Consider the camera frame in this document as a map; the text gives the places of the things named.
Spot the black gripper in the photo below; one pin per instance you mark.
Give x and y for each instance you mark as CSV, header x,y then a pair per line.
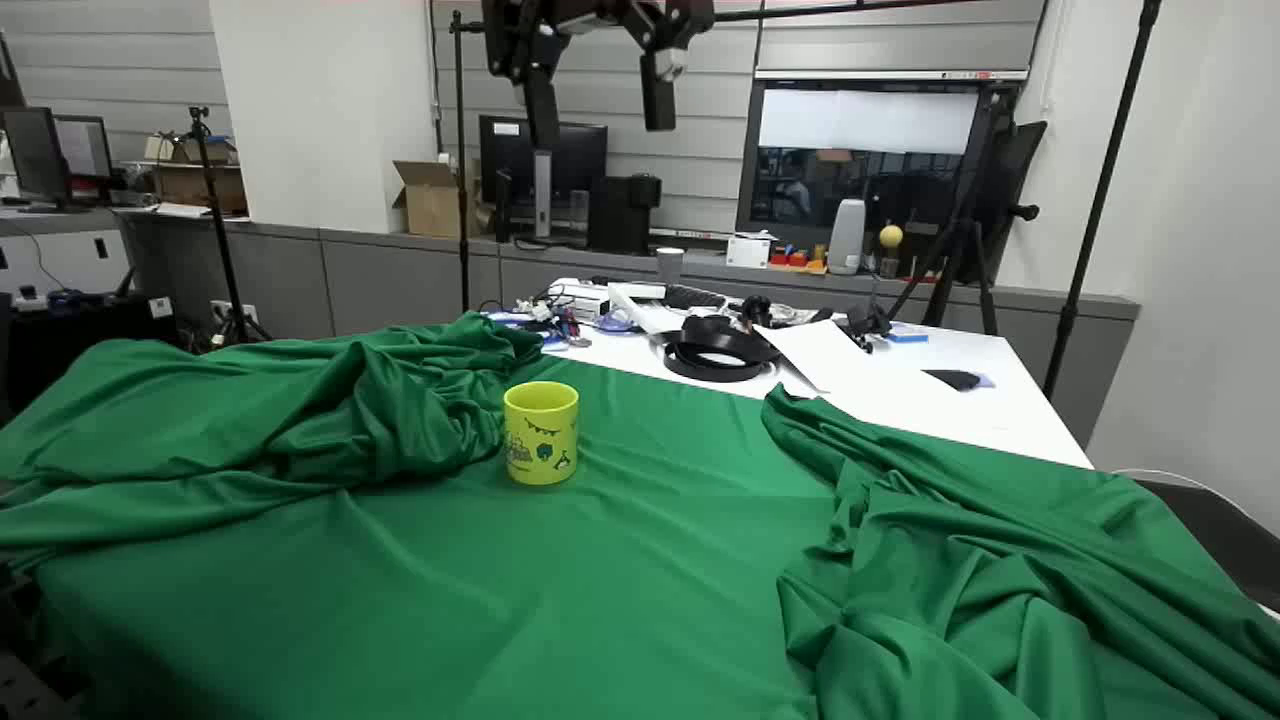
x,y
584,17

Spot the yellow printed cup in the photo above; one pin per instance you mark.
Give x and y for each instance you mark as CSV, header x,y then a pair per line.
x,y
540,438

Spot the black computer monitor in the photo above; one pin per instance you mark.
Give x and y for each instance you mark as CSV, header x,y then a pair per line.
x,y
578,158

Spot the black computer box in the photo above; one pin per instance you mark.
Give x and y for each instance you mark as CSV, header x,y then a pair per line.
x,y
620,214

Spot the thin black vertical pole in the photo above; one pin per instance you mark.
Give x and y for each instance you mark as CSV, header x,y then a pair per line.
x,y
461,173

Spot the open cardboard box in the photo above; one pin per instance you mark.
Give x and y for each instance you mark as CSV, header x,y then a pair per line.
x,y
428,203

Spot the small white container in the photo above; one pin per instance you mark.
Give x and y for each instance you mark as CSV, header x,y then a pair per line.
x,y
750,249

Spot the large dark display screen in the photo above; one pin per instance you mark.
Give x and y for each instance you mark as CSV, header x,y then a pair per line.
x,y
867,166

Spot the white grey canister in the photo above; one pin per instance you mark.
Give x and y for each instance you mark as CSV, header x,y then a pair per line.
x,y
844,237

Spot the grey low partition counter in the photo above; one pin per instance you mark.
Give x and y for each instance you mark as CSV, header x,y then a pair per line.
x,y
344,282

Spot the yellow ball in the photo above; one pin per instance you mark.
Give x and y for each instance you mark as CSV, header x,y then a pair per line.
x,y
889,237

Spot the white paper sheet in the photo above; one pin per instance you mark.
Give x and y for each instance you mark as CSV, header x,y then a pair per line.
x,y
820,355

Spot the black tripod with panel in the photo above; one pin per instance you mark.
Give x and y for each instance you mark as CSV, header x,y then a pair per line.
x,y
994,187

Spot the thin black tripod stand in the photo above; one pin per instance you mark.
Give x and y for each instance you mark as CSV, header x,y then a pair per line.
x,y
217,226

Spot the brown cardboard box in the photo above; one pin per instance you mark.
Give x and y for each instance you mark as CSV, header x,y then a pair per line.
x,y
200,187

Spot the small flat black object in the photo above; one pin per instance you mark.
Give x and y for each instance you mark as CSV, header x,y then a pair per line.
x,y
956,378

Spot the green cloth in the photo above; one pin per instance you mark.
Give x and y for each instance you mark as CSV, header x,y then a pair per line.
x,y
443,574

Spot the slanted black stand pole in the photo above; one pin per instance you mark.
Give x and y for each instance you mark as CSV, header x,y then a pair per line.
x,y
1099,214

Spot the black chair seat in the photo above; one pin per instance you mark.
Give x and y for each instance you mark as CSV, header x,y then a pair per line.
x,y
1221,524

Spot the desk monitor with dark frame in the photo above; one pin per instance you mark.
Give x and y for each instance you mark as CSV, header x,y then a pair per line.
x,y
41,152

